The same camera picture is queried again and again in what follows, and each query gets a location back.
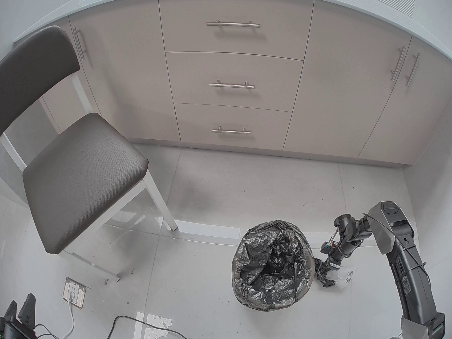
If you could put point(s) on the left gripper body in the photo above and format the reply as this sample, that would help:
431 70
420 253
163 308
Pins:
17 332

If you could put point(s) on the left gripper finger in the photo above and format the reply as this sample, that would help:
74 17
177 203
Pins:
28 311
12 311

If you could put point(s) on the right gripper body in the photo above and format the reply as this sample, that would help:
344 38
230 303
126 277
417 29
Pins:
333 265

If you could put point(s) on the black plastic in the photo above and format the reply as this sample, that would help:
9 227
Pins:
323 275

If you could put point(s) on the clear printed wrapper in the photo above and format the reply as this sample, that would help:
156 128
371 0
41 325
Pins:
348 277

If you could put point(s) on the black plastic bag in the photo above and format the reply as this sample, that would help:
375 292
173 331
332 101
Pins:
254 260

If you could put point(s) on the grey padded chair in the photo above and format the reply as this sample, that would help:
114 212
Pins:
81 175

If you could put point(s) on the beige cabinet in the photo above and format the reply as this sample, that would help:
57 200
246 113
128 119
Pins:
335 83

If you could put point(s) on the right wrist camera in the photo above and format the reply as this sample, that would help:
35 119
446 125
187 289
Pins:
325 247

